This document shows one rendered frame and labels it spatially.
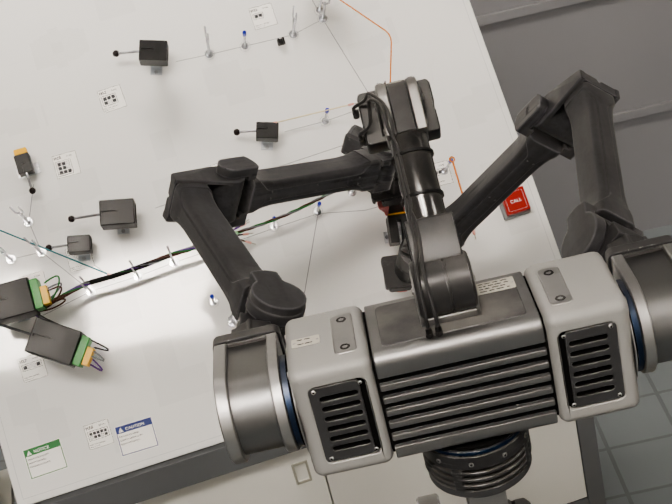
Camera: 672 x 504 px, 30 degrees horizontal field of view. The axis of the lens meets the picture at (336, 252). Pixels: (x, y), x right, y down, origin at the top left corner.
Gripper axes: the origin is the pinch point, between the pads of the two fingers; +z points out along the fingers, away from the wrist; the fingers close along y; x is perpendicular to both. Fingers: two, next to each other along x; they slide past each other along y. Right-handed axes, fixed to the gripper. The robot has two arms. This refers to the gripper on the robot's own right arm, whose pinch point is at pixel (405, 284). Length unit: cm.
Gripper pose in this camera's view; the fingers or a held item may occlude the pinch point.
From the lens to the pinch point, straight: 250.3
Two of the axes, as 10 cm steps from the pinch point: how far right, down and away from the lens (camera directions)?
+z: -0.3, 3.4, 9.4
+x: 1.5, 9.3, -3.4
